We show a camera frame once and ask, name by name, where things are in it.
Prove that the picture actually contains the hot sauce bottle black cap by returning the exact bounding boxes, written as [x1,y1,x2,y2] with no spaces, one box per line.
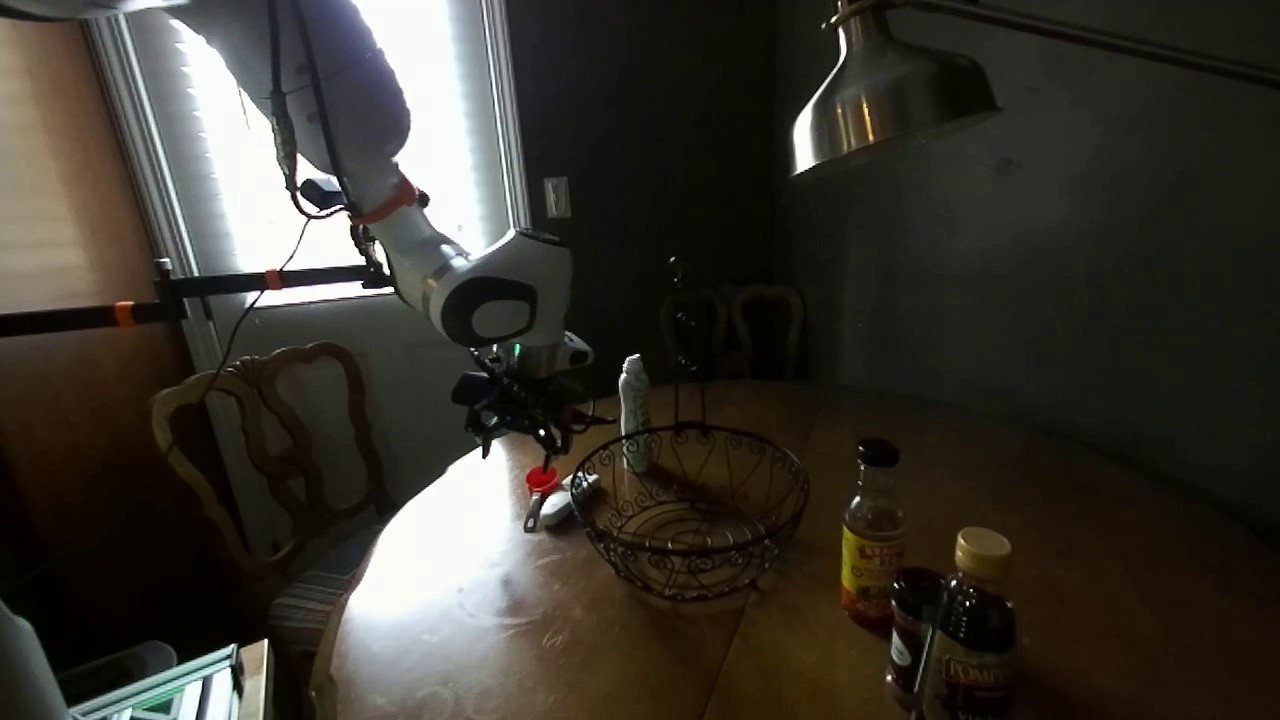
[840,436,903,637]

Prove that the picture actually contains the black wire basket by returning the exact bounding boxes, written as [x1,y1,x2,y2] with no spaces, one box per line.
[575,381,807,608]

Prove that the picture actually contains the white wall switch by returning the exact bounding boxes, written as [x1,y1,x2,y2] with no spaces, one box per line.
[545,176,573,222]

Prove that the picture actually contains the wooden chair left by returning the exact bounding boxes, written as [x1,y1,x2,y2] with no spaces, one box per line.
[151,340,395,669]

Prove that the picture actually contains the white spray bottle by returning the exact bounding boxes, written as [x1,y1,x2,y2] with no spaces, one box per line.
[615,351,648,477]

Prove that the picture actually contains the black clamp bar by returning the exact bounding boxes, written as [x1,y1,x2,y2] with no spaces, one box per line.
[0,266,393,338]

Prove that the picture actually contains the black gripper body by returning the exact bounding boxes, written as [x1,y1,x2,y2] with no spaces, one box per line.
[452,332,597,458]

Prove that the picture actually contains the syrup bottle yellow cap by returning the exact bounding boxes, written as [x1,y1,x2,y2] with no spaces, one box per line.
[914,525,1015,720]

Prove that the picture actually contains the wooden chair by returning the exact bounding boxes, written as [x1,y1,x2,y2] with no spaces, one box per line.
[151,340,395,669]
[660,285,804,381]

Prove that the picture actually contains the silver lamp shade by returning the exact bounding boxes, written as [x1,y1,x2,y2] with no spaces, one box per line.
[787,0,996,176]

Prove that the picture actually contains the dark small jar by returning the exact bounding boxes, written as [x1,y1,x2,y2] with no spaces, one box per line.
[882,569,941,709]

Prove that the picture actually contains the wooden chair far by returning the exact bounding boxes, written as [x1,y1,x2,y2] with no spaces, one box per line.
[660,285,804,381]

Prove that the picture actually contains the black camera on mount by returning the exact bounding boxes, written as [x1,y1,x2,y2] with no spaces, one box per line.
[294,176,348,211]

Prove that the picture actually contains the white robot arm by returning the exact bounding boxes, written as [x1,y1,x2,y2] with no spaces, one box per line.
[0,0,592,458]

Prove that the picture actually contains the green framed box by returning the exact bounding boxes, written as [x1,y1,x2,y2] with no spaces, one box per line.
[63,644,240,720]

